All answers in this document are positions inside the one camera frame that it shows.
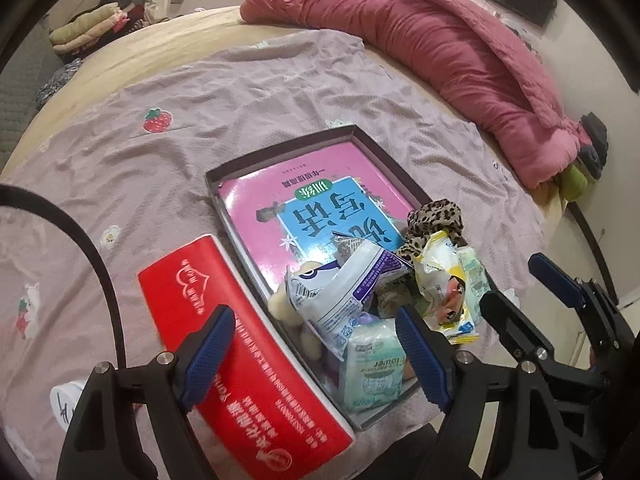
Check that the red tissue box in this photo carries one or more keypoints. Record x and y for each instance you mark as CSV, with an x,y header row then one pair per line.
x,y
269,417

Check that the mauve embroidered bed sheet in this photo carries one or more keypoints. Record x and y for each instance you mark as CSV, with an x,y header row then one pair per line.
x,y
131,171

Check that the cream bear purple dress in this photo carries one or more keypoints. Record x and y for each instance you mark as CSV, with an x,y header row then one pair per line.
x,y
282,310

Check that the green tissue pack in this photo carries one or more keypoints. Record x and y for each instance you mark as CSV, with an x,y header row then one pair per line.
x,y
476,280
373,369

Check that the stack of folded blankets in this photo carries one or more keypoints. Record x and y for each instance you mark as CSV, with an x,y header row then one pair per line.
x,y
88,28

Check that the pink quilted duvet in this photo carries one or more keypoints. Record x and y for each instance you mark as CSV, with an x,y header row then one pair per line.
x,y
474,62

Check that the green pillow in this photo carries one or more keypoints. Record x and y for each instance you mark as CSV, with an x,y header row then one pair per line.
x,y
572,183

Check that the yellow snack packet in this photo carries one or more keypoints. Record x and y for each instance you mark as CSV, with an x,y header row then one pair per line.
x,y
441,281

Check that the pink and blue book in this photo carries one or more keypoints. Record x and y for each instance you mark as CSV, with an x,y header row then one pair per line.
x,y
287,212

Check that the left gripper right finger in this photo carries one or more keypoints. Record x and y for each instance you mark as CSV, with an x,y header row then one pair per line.
x,y
429,354

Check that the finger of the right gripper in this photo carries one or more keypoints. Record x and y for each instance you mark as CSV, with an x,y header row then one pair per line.
x,y
568,290
516,332

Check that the dark shallow box tray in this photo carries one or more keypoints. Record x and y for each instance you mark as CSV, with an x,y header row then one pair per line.
x,y
397,173

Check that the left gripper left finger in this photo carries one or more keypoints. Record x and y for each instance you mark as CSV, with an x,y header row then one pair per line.
x,y
200,356

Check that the beige mattress cover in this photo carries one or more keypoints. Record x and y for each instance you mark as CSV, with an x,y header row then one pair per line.
x,y
137,57

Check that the leopard print scrunchie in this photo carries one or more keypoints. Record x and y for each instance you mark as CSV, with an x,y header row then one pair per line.
x,y
432,217

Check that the grey quilted headboard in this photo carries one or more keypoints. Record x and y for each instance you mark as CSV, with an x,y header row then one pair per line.
x,y
31,66

